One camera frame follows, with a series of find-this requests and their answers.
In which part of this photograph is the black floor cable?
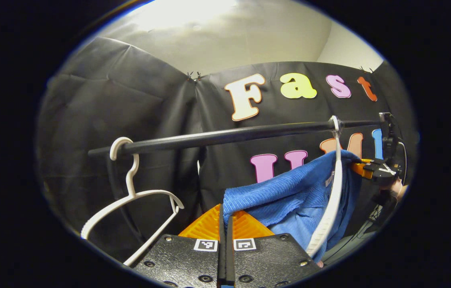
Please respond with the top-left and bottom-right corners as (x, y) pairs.
(351, 206), (382, 242)

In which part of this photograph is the white hanger tied to rail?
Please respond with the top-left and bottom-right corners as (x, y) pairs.
(305, 115), (344, 258)

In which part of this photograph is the blue corduroy jacket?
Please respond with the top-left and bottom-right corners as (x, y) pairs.
(222, 150), (364, 262)

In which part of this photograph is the black clothes rail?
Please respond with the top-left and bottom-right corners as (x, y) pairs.
(88, 119), (388, 240)

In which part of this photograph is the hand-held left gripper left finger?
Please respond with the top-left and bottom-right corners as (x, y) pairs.
(132, 204), (224, 288)

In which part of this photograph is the black tripod stand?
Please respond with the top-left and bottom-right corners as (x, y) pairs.
(369, 202), (387, 225)

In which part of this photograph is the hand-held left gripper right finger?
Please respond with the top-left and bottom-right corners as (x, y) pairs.
(225, 210), (322, 288)

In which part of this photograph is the empty white hanger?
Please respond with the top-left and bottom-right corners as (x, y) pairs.
(80, 137), (184, 267)

